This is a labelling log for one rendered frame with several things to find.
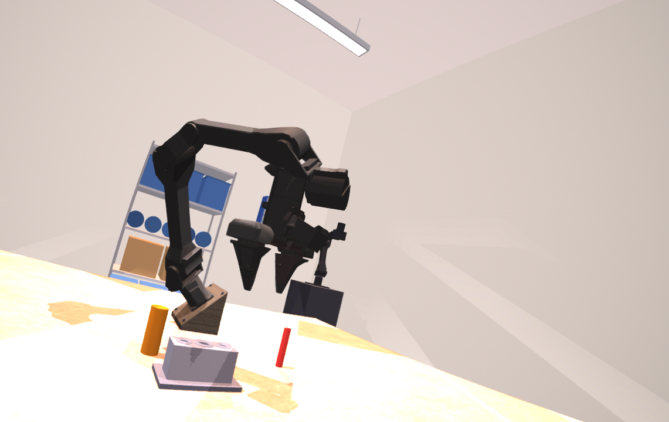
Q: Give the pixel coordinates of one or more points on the red peg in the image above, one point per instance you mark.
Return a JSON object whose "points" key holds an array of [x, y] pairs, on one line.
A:
{"points": [[283, 346]]}

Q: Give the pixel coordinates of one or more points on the orange cylinder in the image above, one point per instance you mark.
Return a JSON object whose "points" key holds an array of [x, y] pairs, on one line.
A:
{"points": [[154, 330]]}

